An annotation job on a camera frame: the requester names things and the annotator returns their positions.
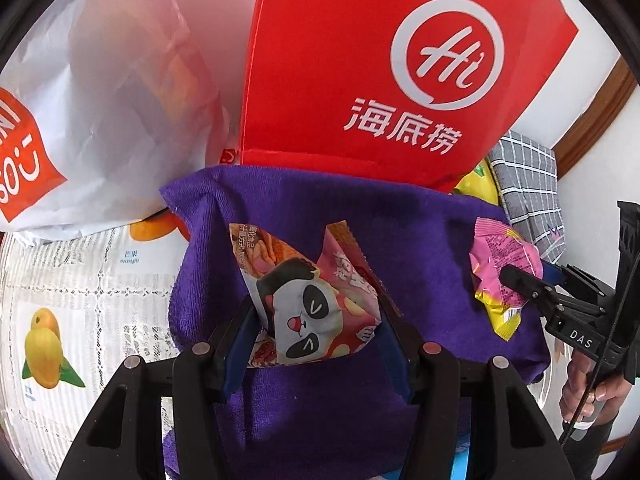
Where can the red paper bag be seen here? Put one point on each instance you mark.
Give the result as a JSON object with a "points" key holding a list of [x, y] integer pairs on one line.
{"points": [[325, 60]]}

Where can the purple towel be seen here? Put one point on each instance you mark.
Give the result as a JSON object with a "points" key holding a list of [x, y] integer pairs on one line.
{"points": [[410, 240]]}

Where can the blue tissue pack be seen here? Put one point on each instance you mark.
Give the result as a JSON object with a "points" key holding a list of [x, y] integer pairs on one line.
{"points": [[462, 465]]}

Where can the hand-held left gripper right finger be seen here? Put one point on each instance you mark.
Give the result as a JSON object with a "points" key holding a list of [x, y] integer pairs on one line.
{"points": [[395, 360]]}

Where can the grey checked folded cloth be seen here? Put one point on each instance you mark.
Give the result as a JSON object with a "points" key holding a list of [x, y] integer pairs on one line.
{"points": [[530, 185]]}

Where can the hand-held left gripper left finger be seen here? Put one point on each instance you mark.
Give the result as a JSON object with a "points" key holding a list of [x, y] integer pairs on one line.
{"points": [[240, 355]]}

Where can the fruit-print tablecloth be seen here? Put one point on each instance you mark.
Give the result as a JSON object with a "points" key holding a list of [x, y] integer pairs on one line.
{"points": [[100, 280]]}

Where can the large pink snack packet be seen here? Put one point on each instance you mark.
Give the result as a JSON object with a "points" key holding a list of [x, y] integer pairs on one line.
{"points": [[495, 260]]}

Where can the white plastic bag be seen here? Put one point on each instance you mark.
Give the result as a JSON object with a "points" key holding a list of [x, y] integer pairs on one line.
{"points": [[125, 110]]}

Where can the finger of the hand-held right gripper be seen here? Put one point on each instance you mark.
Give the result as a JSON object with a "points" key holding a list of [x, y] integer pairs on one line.
{"points": [[552, 271], [520, 281]]}

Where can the yellow snack packet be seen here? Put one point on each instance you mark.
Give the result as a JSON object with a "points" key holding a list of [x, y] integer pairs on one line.
{"points": [[477, 185]]}

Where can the panda print snack packet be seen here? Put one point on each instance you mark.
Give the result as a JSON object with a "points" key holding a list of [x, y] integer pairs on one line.
{"points": [[300, 310]]}

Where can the person's right hand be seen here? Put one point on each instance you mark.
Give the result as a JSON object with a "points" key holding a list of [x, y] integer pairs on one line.
{"points": [[575, 385]]}

